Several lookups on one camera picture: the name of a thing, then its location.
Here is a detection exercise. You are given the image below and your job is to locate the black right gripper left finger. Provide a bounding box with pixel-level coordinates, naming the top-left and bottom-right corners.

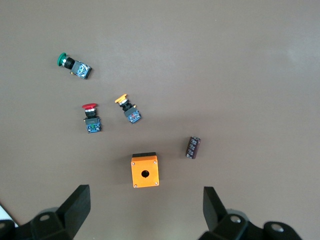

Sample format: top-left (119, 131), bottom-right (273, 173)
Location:
top-left (0, 184), bottom-right (91, 240)

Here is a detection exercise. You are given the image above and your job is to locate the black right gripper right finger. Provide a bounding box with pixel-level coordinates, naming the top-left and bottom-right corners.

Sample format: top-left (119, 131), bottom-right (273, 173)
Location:
top-left (197, 186), bottom-right (305, 240)

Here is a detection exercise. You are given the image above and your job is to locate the red mushroom push button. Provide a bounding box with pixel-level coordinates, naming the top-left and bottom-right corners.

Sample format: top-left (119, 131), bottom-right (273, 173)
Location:
top-left (81, 102), bottom-right (103, 135)

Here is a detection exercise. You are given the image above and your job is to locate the green mushroom push button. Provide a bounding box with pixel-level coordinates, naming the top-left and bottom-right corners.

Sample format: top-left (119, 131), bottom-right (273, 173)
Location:
top-left (56, 51), bottom-right (93, 80)

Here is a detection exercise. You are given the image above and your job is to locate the small black connector block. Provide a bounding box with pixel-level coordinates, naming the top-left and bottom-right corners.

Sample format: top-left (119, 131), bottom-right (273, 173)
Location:
top-left (185, 136), bottom-right (202, 160)

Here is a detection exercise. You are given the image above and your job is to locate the orange box with hole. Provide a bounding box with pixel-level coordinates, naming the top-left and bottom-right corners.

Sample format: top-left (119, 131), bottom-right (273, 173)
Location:
top-left (130, 152), bottom-right (160, 189)

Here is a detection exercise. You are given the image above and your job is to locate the yellow mushroom push button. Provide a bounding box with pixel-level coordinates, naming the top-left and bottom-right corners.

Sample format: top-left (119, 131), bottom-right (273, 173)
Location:
top-left (114, 93), bottom-right (142, 125)

